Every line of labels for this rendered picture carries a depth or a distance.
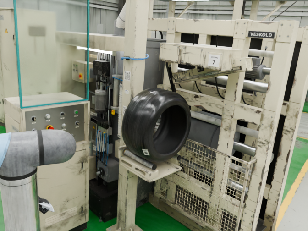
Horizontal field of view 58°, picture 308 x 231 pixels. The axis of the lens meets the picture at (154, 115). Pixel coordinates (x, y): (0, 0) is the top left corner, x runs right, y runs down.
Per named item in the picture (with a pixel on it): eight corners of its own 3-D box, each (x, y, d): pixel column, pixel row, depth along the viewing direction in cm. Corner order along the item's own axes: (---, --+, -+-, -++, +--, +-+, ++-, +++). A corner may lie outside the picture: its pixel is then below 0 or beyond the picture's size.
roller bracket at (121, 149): (117, 157, 229) (118, 146, 226) (152, 146, 257) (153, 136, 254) (119, 159, 227) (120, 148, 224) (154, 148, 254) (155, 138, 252)
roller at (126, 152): (123, 154, 229) (123, 149, 228) (127, 153, 232) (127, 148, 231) (152, 171, 206) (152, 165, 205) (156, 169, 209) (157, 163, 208)
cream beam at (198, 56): (158, 60, 231) (159, 42, 227) (178, 60, 248) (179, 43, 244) (221, 71, 190) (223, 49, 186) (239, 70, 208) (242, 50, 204)
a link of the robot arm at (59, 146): (79, 123, 92) (58, 144, 153) (39, 127, 87) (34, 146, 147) (83, 159, 91) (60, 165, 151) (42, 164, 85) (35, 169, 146)
